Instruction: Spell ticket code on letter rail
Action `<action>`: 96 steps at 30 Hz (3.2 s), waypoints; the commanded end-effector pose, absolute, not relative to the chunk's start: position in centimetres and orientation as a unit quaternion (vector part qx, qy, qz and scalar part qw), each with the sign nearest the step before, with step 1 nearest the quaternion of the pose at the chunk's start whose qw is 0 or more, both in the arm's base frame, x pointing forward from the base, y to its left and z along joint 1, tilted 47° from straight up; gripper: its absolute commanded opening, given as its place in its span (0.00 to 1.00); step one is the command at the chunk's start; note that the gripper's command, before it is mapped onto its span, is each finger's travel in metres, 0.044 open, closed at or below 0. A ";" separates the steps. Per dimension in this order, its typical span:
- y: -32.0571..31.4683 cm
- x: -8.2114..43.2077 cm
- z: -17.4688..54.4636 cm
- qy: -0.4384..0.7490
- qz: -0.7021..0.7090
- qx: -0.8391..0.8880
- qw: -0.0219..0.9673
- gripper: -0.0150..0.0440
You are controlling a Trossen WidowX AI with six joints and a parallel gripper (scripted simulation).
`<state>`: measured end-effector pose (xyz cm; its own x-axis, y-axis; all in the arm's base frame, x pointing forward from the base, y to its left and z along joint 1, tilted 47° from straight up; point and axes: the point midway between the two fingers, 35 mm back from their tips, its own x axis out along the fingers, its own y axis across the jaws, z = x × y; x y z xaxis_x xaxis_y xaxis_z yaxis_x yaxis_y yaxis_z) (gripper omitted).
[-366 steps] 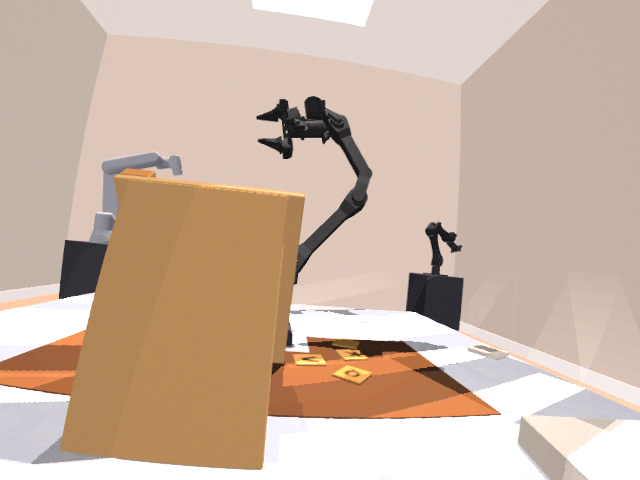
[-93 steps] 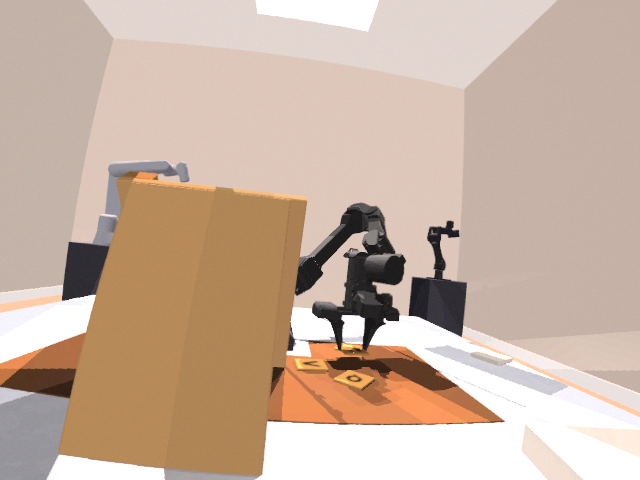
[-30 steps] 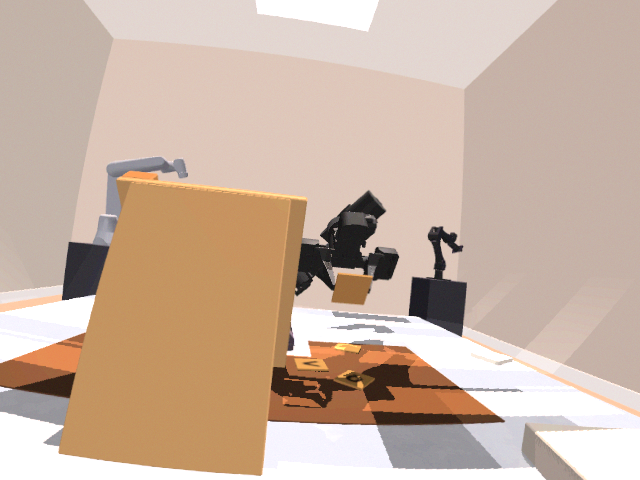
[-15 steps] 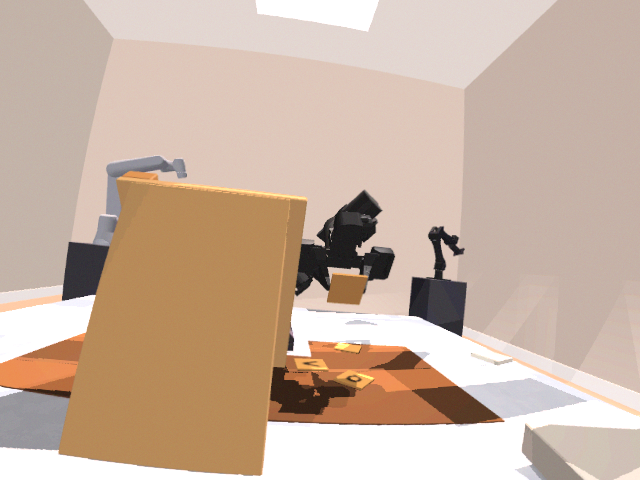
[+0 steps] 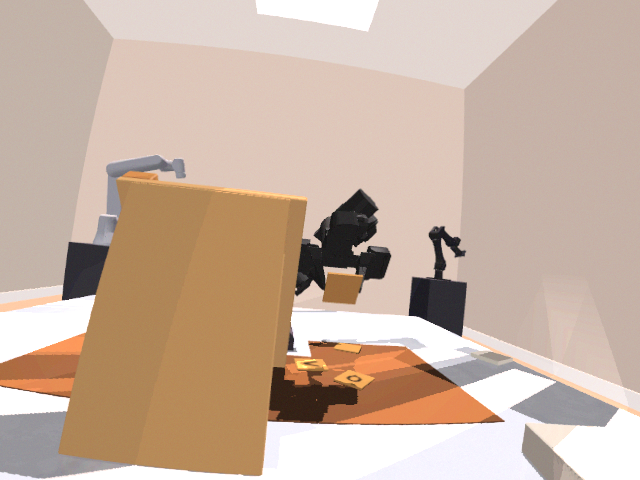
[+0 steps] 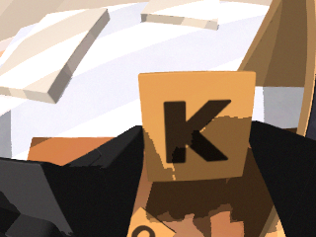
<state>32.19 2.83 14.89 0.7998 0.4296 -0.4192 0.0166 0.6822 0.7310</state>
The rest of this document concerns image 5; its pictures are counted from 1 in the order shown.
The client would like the yellow letter tile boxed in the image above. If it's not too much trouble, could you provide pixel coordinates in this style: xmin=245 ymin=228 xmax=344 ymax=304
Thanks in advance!
xmin=295 ymin=358 xmax=329 ymax=371

